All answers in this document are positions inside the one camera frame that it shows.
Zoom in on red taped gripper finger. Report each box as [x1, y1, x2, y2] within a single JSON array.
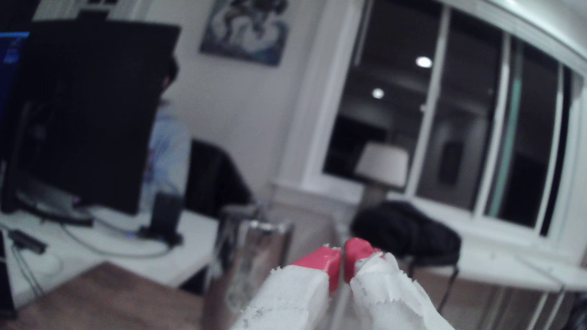
[[231, 246, 342, 330], [344, 237, 455, 330]]

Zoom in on stainless steel thermos bottle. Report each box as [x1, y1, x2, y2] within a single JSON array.
[[202, 205, 294, 330]]

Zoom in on black bag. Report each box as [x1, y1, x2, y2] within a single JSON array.
[[351, 201, 461, 269]]

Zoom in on white side table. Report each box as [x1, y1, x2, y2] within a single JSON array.
[[404, 238, 587, 330]]

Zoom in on white shade table lamp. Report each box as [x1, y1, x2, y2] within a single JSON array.
[[355, 142, 410, 209]]

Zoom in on black chair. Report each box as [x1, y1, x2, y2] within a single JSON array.
[[186, 140, 254, 220]]

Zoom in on small black speaker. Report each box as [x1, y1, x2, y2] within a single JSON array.
[[139, 192, 184, 247]]

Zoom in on white desk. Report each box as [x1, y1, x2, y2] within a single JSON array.
[[0, 205, 220, 309]]

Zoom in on white framed window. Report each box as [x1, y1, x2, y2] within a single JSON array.
[[275, 0, 587, 257]]

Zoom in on person in light shirt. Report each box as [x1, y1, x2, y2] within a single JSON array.
[[140, 57, 192, 212]]

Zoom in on black computer monitor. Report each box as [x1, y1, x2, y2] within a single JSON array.
[[16, 20, 182, 227]]

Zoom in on small black desk device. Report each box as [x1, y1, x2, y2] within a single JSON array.
[[8, 229, 47, 255]]

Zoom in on blue lit computer screen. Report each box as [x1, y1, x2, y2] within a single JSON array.
[[0, 31, 30, 161]]

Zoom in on grey desk cable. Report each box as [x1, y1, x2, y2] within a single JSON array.
[[60, 219, 171, 260]]

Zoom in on dark wall poster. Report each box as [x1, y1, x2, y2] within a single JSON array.
[[199, 0, 290, 67]]

